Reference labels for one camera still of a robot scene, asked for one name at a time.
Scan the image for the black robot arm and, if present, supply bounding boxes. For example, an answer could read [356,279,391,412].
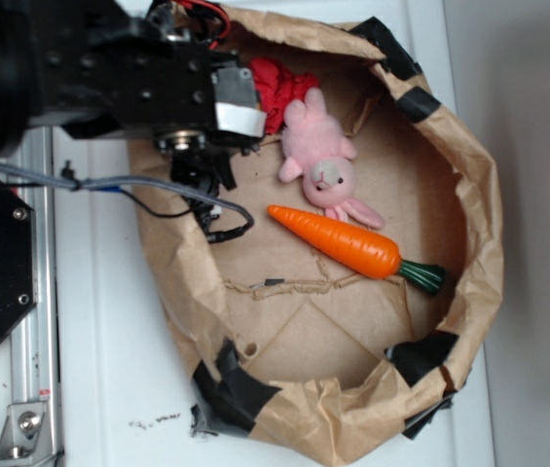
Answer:
[0,1,266,188]

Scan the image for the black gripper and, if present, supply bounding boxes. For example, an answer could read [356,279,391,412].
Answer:
[59,1,266,190]

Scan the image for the red wires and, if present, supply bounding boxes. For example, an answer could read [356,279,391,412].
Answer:
[176,0,233,51]

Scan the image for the pink plush bunny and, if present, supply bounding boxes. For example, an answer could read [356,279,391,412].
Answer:
[278,88,385,230]

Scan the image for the metal corner bracket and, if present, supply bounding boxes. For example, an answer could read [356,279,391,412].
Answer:
[0,401,60,466]

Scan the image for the red crumpled cloth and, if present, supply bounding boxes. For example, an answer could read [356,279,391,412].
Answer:
[248,57,319,135]

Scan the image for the grey braided cable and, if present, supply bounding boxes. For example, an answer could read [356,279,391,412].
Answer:
[0,152,256,244]

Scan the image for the orange plastic toy carrot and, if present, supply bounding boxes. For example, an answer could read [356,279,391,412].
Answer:
[267,205,446,295]

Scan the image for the brown paper bag bin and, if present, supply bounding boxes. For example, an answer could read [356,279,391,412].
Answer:
[139,8,503,466]

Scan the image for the aluminium extrusion rail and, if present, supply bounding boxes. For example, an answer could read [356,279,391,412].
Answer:
[5,126,63,467]

